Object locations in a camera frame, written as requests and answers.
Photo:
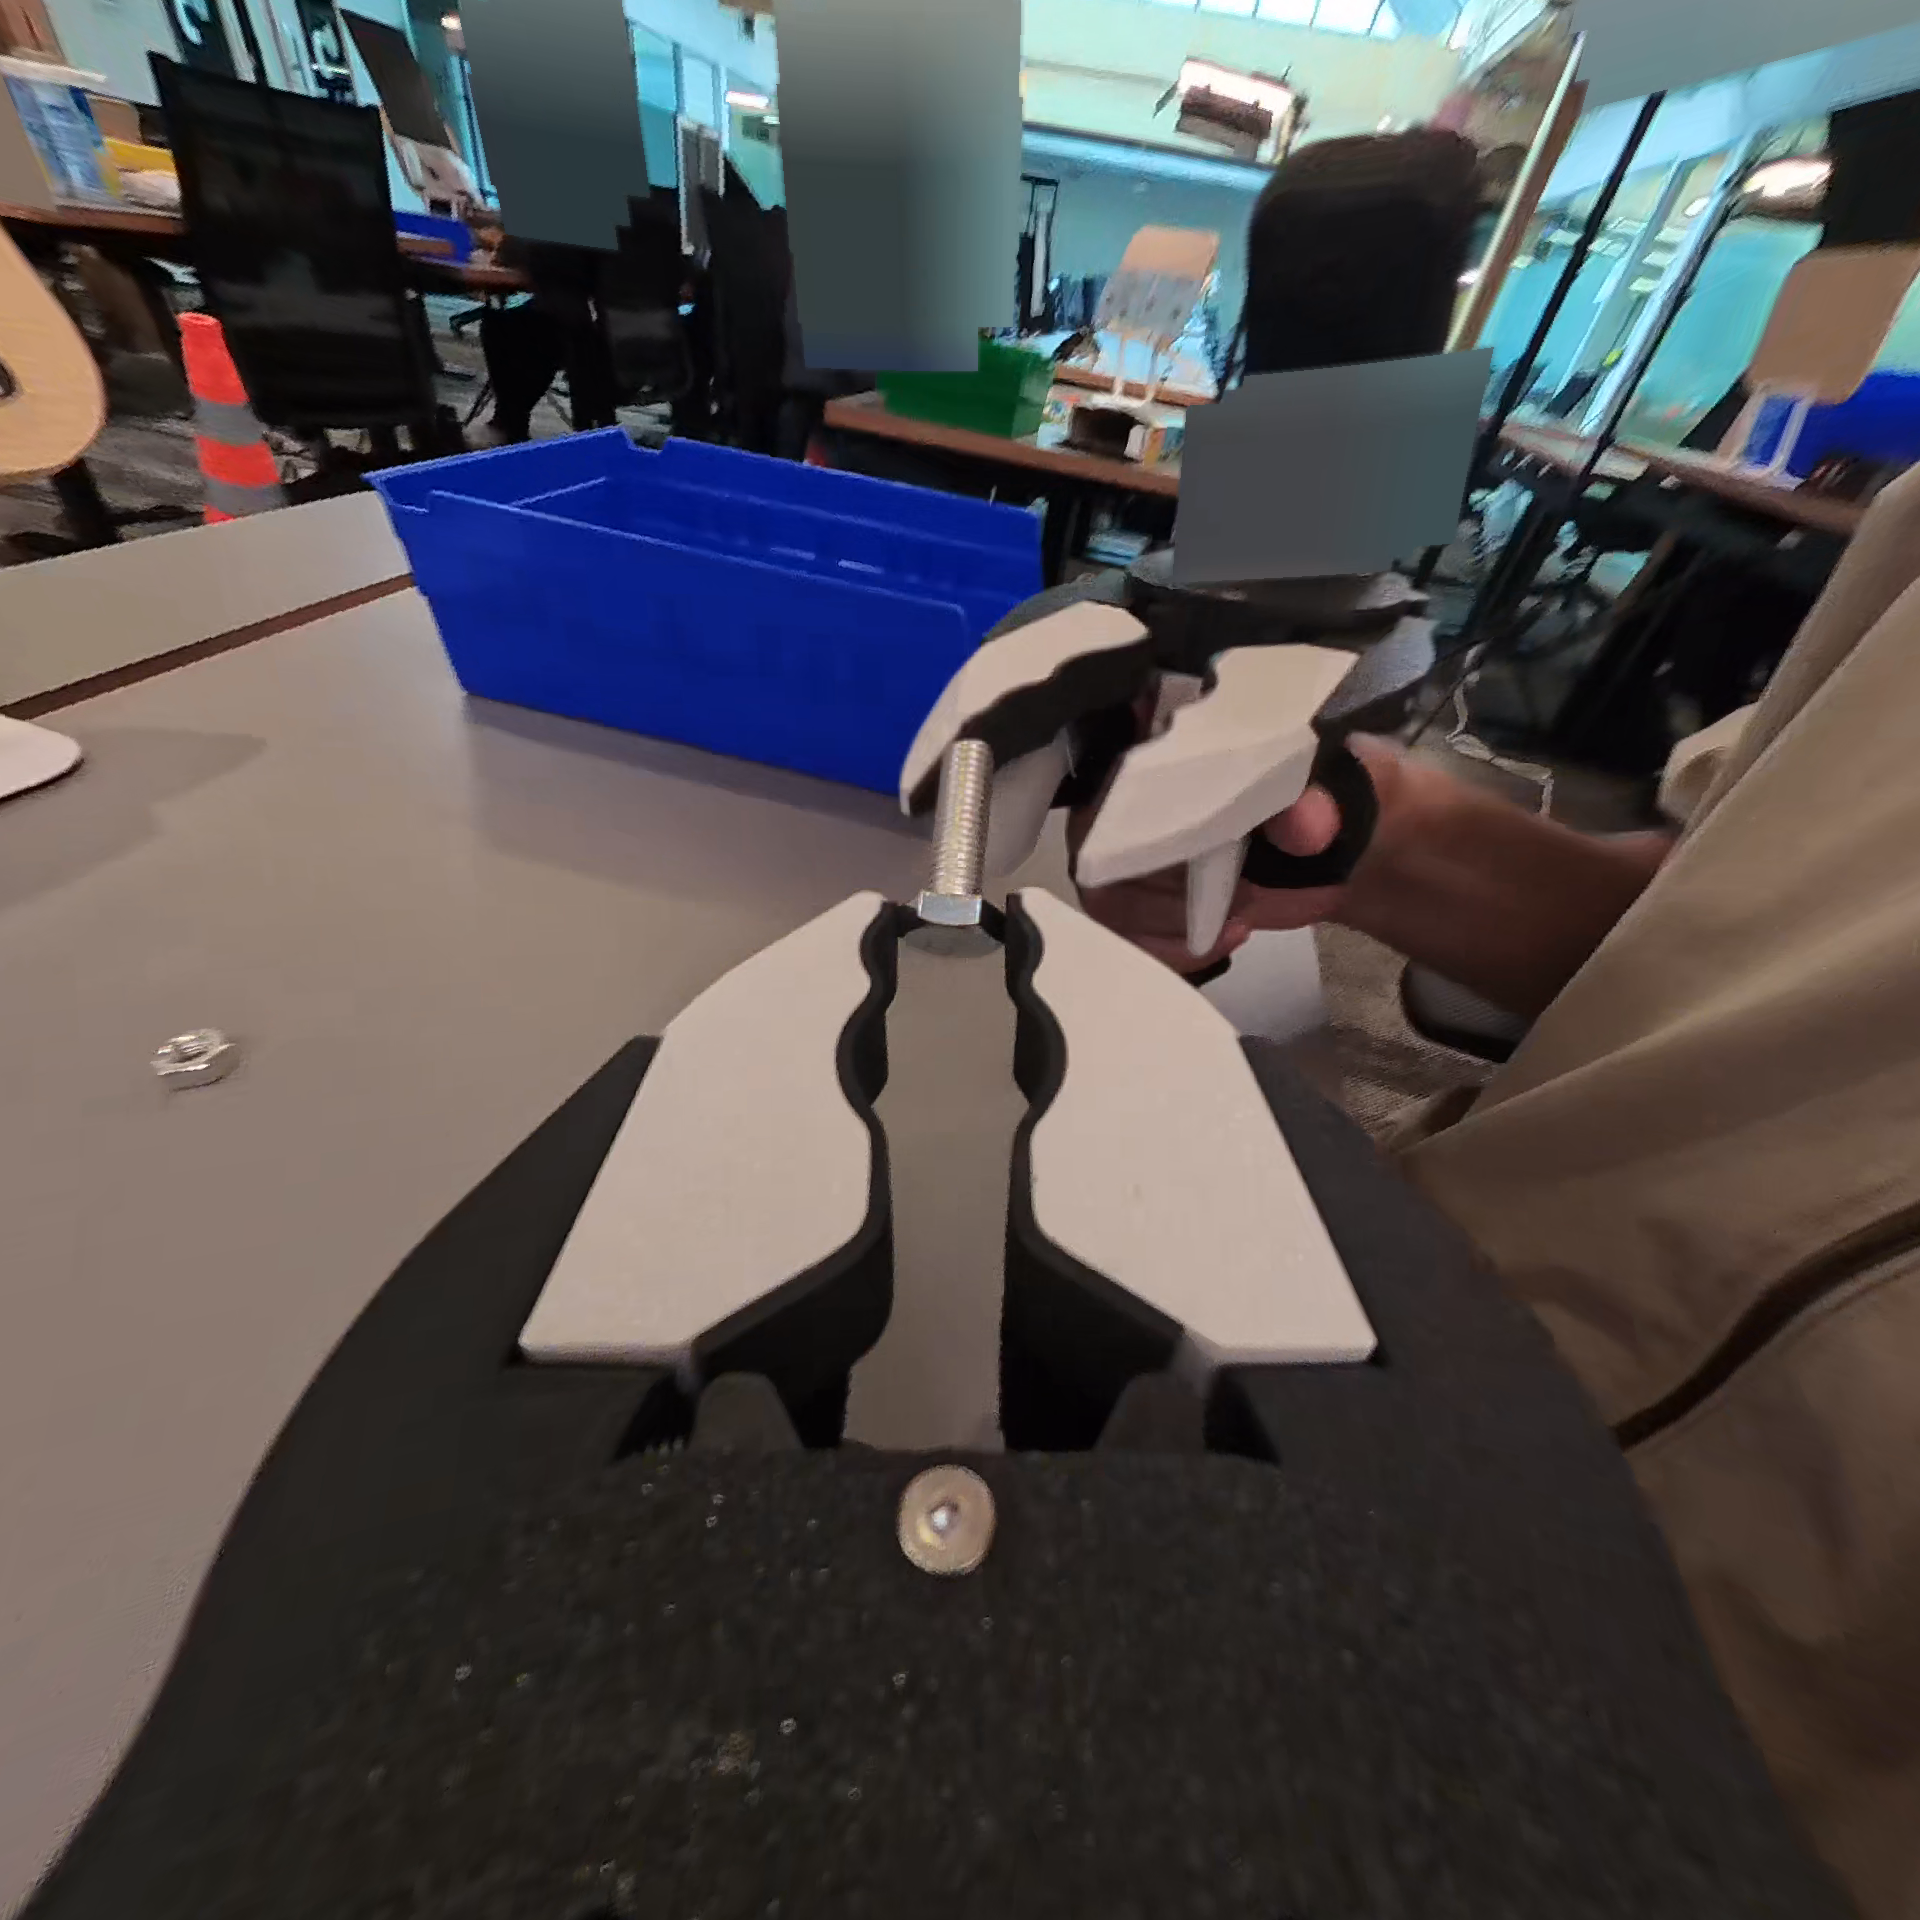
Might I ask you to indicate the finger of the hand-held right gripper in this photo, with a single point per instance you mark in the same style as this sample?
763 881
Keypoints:
1006 690
1246 751

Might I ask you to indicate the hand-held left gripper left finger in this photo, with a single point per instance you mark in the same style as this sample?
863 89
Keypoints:
720 1201

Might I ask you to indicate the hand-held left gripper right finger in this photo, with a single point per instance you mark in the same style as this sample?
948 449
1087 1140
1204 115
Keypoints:
1188 1201

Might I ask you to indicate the steel hex bolt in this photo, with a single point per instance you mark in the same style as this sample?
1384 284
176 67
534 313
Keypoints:
961 826

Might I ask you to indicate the steel hex nut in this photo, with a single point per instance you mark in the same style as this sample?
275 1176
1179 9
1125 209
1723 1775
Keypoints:
195 1055

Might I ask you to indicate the person's right hand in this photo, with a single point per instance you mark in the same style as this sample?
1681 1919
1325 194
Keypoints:
1440 871

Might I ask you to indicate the green crate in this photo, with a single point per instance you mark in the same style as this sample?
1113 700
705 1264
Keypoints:
977 392

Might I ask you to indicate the blue plastic bin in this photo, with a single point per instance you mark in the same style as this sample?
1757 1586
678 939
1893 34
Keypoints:
692 601

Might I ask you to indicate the orange traffic cone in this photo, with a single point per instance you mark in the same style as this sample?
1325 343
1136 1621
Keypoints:
227 421

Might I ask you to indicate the black mesh office chair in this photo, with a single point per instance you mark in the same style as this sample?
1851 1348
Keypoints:
286 211

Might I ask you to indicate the instruction board on white stand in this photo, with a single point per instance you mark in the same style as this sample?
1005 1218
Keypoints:
30 392

